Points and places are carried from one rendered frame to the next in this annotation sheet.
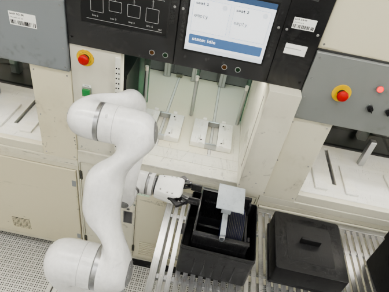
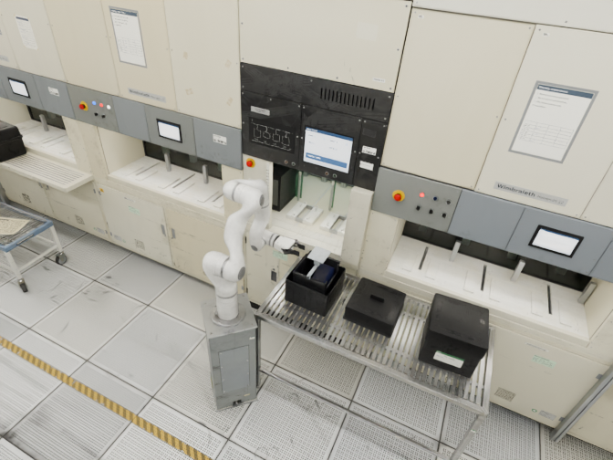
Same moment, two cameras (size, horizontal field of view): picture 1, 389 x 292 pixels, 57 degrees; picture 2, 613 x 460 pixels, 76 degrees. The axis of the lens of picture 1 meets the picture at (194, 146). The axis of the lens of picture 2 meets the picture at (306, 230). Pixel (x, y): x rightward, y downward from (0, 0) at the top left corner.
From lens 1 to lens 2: 1.15 m
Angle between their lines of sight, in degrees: 17
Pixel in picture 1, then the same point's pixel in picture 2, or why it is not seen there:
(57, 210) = not seen: hidden behind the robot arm
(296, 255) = (363, 303)
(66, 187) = not seen: hidden behind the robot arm
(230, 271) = (314, 303)
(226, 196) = (316, 253)
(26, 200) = not seen: hidden behind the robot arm
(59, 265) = (209, 260)
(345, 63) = (397, 175)
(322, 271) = (377, 315)
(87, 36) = (252, 150)
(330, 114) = (394, 209)
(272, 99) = (354, 195)
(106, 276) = (228, 269)
